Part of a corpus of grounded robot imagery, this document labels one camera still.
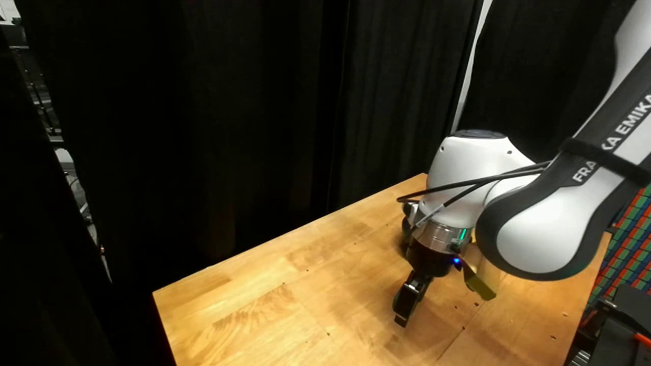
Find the black curtain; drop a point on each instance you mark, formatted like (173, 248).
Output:
(534, 66)
(213, 127)

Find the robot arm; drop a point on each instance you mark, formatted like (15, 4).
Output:
(539, 234)

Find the black equipment with orange tie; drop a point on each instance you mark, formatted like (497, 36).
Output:
(618, 330)

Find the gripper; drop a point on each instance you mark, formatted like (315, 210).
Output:
(431, 259)

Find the multicoloured checker board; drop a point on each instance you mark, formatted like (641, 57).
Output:
(630, 244)

